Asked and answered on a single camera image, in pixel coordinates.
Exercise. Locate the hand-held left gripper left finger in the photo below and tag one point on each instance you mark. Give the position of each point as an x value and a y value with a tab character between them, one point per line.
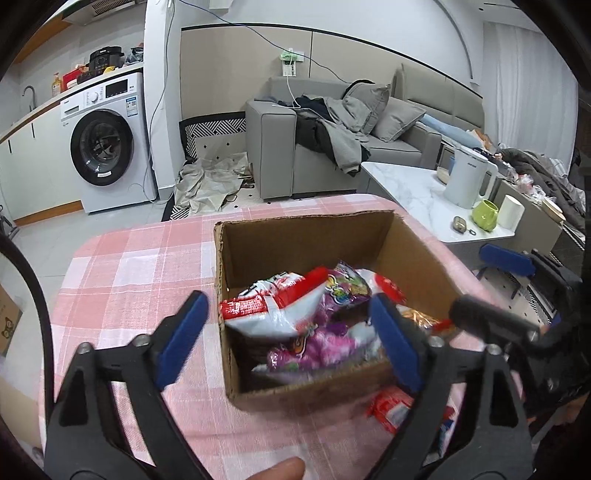
184	337

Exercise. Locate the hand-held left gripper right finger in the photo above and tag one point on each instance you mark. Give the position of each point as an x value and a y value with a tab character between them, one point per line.
397	341

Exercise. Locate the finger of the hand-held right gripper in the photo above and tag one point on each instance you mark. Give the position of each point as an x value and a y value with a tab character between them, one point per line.
505	261
489	318

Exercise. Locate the fried noodle snack packet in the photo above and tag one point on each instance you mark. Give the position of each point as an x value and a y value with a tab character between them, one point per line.
418	317

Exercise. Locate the red snack packet blue label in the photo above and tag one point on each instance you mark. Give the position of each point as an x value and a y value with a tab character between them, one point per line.
390	407

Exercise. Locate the purple white snack packet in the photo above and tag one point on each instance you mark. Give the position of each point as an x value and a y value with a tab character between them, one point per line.
314	346

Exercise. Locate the white red blue snack packet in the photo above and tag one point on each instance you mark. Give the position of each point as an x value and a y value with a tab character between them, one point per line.
272	318

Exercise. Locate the brown cardboard box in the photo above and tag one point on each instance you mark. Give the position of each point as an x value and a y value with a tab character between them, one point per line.
300	240

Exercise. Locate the person's left hand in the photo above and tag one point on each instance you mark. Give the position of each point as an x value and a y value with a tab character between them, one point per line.
277	470

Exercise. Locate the white paper roll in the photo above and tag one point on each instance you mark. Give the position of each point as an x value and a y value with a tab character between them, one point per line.
511	212

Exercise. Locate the green cup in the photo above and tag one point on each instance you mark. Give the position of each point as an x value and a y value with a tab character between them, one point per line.
484	216

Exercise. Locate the pink plaid tablecloth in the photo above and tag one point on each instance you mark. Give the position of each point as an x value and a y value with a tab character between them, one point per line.
138	277

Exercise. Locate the white electric kettle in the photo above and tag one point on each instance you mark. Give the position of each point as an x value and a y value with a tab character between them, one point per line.
466	177

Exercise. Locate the dark coat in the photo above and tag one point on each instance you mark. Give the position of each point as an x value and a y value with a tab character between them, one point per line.
535	170

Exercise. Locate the marble coffee table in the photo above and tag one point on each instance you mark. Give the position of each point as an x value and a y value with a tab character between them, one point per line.
406	189

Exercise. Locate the beige cloth on floor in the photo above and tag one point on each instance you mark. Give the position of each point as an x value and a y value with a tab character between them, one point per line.
207	184

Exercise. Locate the cardboard box on floor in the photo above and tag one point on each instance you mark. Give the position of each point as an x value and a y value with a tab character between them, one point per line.
9	323

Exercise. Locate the grey cushion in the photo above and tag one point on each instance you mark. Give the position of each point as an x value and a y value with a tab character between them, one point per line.
397	120
367	104

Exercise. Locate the white curtain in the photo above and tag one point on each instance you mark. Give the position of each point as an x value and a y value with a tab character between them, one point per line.
531	83

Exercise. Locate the grey garment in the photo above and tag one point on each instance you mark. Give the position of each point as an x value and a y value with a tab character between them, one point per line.
346	143

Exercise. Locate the grey sofa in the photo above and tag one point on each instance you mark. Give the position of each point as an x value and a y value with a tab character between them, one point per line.
272	152

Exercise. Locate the white washing machine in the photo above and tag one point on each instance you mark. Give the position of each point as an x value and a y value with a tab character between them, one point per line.
111	138

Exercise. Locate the white kitchen base cabinet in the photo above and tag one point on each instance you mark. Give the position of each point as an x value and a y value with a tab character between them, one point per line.
37	175

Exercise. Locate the black jacket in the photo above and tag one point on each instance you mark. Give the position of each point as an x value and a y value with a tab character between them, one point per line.
311	129

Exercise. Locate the red box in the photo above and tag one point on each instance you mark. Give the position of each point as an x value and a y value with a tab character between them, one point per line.
76	78

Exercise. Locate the yellow bottle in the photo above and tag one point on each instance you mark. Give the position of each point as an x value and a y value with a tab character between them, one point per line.
56	85

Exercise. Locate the black pressure cooker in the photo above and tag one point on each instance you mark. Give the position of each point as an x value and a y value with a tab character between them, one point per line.
106	60

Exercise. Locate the kitchen faucet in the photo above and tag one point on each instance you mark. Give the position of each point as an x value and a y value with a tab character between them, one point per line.
28	94

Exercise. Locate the green white power strip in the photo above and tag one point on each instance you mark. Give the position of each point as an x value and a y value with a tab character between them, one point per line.
291	62

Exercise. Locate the range hood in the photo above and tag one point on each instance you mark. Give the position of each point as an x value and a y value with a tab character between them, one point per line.
101	7

